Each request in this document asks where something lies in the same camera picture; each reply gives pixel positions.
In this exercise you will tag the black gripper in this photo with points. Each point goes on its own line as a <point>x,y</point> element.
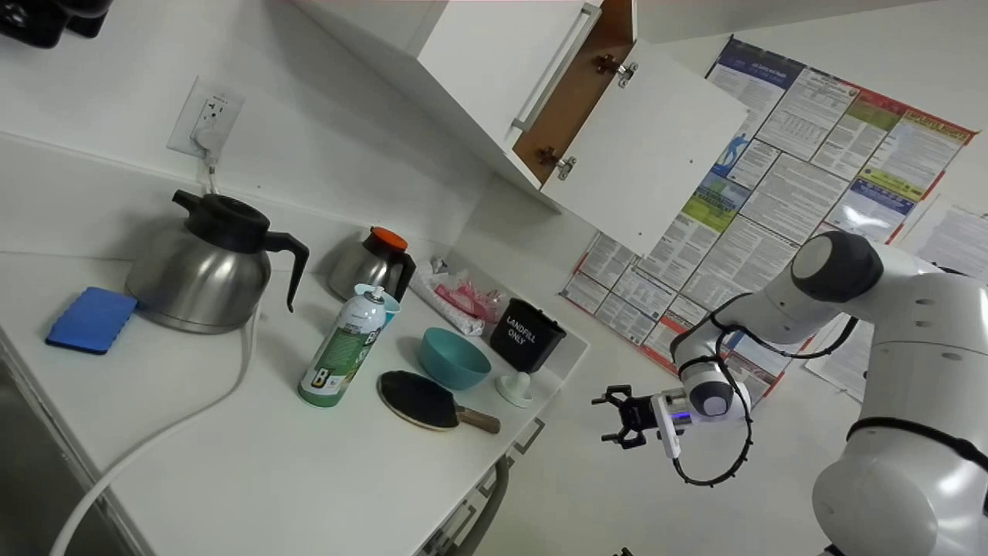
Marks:
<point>643,416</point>

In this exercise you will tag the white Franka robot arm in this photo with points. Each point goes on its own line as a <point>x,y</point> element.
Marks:
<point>927,412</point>

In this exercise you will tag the white open cabinet door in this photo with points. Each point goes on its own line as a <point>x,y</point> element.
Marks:
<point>651,154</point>

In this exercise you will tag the small white knob object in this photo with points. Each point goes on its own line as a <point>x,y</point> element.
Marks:
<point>513,387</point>

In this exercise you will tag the black square container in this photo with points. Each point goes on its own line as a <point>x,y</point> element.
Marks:
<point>525,338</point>

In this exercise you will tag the teal bowl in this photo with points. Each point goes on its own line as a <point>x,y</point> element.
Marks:
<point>453,360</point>

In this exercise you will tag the clear bag pink packets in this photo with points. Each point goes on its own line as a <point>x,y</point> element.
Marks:
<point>467,298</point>

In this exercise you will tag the black table tennis paddle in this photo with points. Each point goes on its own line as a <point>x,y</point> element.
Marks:
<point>419,403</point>

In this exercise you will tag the green spray bottle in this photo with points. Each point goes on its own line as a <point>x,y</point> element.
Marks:
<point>343,353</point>

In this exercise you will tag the small steel carafe orange lid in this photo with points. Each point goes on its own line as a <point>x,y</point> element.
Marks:
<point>364,271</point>

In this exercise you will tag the large steel carafe black lid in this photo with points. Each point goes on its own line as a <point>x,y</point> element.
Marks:
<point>206,278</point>

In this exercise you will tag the blue sponge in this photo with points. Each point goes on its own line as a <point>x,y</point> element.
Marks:
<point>92,318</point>

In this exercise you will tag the stainless steel sink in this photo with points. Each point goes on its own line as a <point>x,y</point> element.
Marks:
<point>32,474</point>

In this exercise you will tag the black appliance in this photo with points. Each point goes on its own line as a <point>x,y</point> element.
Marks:
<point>42,15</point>

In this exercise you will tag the colourful printed wall poster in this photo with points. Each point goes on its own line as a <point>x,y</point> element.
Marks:
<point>803,142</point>

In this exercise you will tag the white wall cabinet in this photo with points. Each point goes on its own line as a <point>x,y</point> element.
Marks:
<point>483,51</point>

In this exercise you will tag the white wall outlet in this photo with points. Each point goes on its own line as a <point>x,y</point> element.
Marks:
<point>194,109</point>

